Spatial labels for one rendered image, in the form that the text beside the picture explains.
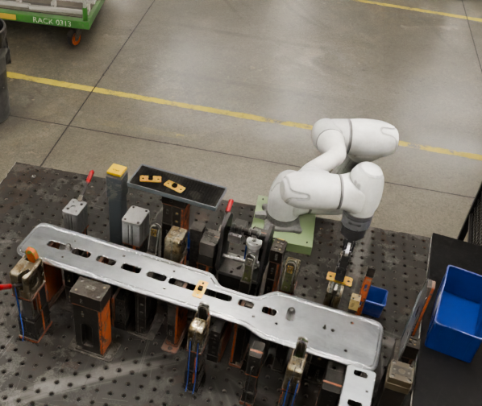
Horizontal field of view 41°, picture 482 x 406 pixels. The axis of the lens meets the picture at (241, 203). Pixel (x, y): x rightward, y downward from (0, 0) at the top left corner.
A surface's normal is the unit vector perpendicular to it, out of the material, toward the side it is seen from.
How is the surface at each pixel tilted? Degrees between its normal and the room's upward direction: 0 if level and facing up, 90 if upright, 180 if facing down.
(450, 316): 0
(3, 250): 0
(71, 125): 0
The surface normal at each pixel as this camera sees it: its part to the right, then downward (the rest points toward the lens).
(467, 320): 0.10, -0.76
